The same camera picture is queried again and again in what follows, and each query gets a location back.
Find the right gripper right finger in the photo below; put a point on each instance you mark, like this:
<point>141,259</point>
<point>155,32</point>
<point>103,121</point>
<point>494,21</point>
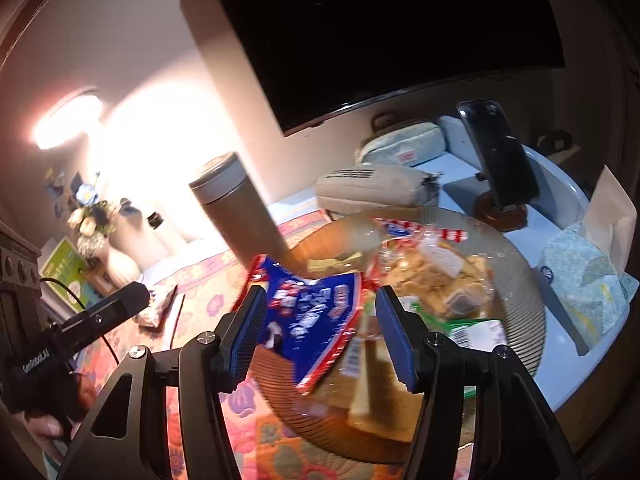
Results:
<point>429,363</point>

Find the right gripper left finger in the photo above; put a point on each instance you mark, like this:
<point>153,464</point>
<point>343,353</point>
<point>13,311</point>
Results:
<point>215,362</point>

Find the green white snack packet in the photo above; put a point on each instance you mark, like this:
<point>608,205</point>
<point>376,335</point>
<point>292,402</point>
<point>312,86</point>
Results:
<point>482,334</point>

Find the sliced toast loaf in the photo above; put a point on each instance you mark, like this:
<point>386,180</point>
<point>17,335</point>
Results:
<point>381,404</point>

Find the clear bag round pastries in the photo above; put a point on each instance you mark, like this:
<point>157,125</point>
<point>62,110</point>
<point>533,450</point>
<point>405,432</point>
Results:
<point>446,283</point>

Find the blue potato chip bag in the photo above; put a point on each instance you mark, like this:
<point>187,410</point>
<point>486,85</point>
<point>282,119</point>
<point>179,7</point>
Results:
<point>308,322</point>

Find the purple dark snack bag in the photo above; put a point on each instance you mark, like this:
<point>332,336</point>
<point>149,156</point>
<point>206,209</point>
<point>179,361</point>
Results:
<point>161,299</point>

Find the cartoon chef breadstick bag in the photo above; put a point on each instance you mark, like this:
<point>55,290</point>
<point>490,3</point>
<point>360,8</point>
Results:
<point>410,229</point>

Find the brown biscuit pack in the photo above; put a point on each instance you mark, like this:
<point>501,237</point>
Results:
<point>334,265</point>

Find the left hand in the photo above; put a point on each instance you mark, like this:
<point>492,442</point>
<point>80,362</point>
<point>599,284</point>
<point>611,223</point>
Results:
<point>50,428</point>

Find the green cover book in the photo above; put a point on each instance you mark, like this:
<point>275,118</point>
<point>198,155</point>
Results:
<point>61,260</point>

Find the amber glass plate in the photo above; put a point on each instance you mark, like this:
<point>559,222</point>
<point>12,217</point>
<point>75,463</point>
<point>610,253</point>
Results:
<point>518,303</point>

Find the white ribbed vase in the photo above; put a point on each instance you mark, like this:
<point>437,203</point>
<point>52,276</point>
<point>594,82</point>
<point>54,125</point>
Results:
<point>121,269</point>

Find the white desk lamp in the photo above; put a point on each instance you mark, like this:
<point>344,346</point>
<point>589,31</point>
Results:
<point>141,233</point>

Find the patterned tissue pack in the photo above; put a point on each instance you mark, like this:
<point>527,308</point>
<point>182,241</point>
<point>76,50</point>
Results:
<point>588,289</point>

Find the gold thermos bottle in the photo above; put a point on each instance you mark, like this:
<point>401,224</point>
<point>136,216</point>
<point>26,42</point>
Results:
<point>230,200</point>

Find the white round side table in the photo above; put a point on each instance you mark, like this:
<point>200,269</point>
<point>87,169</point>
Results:
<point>565,362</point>

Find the beige pencil pouch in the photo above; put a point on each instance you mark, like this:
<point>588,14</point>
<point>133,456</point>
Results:
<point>363,187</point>

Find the black phone on stand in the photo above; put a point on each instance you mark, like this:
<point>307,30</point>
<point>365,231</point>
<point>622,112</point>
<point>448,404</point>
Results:
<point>505,166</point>

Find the light blue pouch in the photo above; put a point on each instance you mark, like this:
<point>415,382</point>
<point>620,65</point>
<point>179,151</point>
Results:
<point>407,144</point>

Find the brown paper bag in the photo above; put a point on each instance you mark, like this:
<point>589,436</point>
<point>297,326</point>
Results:
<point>610,220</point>

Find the black monitor screen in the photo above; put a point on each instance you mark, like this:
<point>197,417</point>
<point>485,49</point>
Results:
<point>317,59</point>

